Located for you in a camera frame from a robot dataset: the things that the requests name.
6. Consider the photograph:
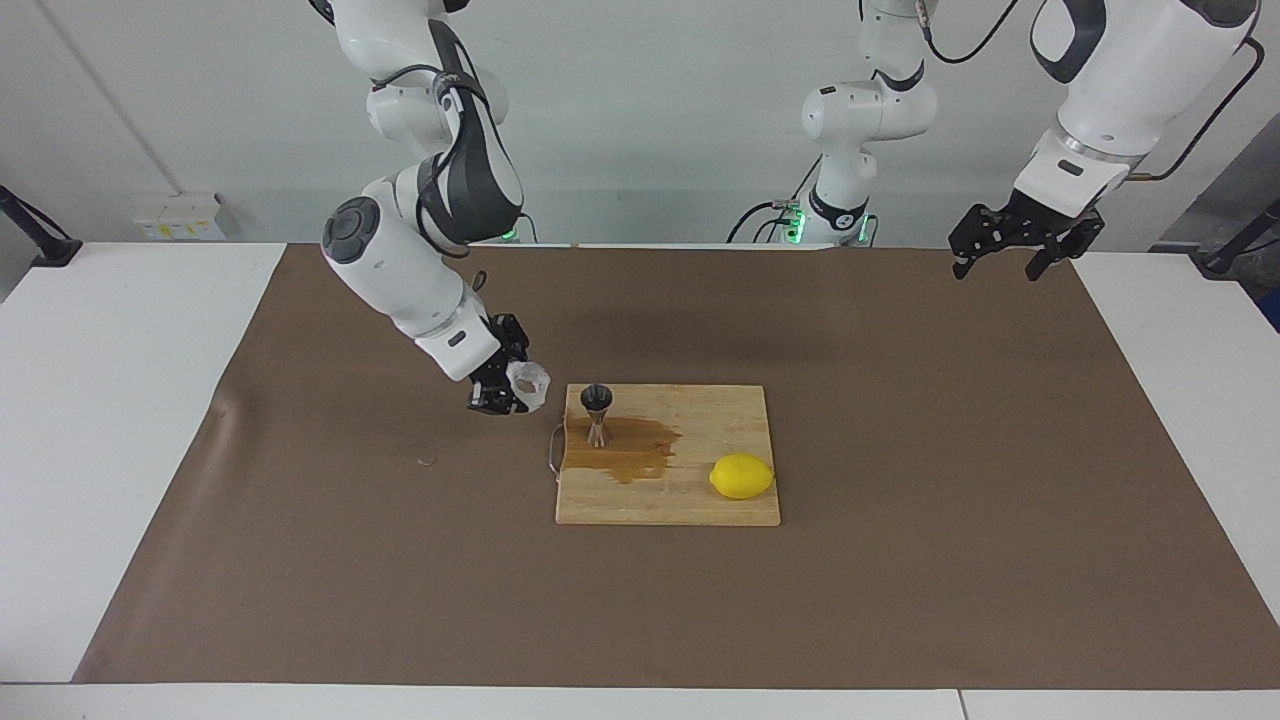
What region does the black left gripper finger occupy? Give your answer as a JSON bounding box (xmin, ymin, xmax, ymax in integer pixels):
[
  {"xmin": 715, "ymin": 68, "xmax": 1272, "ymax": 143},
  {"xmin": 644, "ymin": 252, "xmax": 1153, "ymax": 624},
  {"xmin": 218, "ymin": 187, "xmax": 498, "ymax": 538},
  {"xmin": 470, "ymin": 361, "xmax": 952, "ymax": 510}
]
[
  {"xmin": 947, "ymin": 203, "xmax": 1022, "ymax": 280},
  {"xmin": 1024, "ymin": 214, "xmax": 1107, "ymax": 283}
]

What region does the steel double jigger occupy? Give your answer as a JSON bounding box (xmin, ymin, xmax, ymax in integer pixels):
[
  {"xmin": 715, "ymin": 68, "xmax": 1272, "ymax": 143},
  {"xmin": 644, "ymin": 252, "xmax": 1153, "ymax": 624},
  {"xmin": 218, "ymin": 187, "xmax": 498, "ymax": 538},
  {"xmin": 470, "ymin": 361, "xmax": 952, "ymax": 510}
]
[{"xmin": 580, "ymin": 384, "xmax": 616, "ymax": 448}]

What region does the black left base cable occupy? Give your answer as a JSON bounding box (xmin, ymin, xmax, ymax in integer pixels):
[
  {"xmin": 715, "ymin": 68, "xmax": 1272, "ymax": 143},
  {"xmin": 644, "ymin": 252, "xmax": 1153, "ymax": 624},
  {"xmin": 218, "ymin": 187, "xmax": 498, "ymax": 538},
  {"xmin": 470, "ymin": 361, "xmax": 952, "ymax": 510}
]
[{"xmin": 727, "ymin": 155, "xmax": 826, "ymax": 244}]

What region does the wooden cutting board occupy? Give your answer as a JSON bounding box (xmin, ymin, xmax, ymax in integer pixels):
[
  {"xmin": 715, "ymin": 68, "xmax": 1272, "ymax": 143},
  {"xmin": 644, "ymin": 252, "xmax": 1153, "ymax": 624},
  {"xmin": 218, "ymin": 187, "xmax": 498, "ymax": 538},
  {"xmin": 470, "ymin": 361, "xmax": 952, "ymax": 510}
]
[{"xmin": 555, "ymin": 384, "xmax": 782, "ymax": 528}]

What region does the white wall socket box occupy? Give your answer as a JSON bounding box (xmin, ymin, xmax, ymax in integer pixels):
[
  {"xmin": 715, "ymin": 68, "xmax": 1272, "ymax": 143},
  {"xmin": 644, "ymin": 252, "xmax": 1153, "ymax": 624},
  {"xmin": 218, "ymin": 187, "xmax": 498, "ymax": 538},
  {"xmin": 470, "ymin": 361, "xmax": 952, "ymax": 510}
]
[{"xmin": 133, "ymin": 193, "xmax": 226, "ymax": 241}]

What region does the yellow lemon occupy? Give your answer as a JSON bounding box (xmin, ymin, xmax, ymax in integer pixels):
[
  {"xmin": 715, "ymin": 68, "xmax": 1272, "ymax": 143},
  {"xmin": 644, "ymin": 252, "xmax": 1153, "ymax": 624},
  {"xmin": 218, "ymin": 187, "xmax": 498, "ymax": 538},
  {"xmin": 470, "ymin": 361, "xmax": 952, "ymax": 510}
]
[{"xmin": 709, "ymin": 453, "xmax": 776, "ymax": 501}]

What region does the dark grey panel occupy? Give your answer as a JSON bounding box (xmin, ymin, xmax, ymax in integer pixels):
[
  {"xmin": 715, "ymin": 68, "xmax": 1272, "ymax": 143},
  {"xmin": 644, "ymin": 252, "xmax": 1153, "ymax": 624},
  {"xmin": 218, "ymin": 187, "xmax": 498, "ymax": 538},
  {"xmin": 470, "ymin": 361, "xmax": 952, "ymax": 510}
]
[{"xmin": 1150, "ymin": 115, "xmax": 1280, "ymax": 253}]

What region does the brown table mat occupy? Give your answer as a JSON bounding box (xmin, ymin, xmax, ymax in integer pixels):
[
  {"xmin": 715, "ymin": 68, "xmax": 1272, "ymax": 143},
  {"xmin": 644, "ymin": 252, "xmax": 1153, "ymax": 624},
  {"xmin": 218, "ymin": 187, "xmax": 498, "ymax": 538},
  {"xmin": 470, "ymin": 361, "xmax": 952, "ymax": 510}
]
[{"xmin": 72, "ymin": 243, "xmax": 1280, "ymax": 691}]

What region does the small clear plastic cup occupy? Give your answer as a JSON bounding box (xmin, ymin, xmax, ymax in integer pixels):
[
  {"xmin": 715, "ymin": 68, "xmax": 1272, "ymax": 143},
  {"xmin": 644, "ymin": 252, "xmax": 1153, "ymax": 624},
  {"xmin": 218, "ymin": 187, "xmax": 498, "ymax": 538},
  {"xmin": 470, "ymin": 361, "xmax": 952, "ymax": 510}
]
[{"xmin": 505, "ymin": 361, "xmax": 552, "ymax": 413}]

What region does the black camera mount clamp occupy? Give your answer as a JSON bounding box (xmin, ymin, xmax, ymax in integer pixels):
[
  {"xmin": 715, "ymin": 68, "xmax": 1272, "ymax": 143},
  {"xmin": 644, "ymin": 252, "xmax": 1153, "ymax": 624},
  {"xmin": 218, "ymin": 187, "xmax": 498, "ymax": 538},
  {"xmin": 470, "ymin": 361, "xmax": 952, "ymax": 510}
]
[
  {"xmin": 1190, "ymin": 200, "xmax": 1280, "ymax": 281},
  {"xmin": 0, "ymin": 185, "xmax": 83, "ymax": 269}
]

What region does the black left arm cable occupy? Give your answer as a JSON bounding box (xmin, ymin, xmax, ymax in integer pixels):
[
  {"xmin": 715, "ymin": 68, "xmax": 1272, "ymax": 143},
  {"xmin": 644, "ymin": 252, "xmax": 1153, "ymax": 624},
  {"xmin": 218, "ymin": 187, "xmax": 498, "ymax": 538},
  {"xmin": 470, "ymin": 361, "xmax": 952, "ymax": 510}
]
[{"xmin": 918, "ymin": 0, "xmax": 1263, "ymax": 184}]

